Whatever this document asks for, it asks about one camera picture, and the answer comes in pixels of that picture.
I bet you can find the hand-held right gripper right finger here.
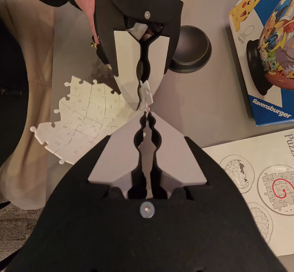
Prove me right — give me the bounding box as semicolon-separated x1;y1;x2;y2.
148;112;207;199

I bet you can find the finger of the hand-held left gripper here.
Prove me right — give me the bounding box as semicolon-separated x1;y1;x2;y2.
141;35;171;96
114;30;145;111

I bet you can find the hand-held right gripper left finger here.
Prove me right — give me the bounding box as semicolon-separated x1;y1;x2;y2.
87;112;148;198

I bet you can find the curved white puzzle piece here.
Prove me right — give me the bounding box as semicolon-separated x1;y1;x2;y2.
138;80;153;112

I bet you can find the partly built puzzle ball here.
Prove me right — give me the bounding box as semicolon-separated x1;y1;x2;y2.
30;75;150;165

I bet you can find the black round puzzle stand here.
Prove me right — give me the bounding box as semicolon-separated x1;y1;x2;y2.
169;25;212;74

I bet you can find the blue puzzle box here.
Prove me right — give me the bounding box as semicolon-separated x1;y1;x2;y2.
227;0;294;127

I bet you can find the white instruction sheet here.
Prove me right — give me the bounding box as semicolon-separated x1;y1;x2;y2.
202;128;294;257

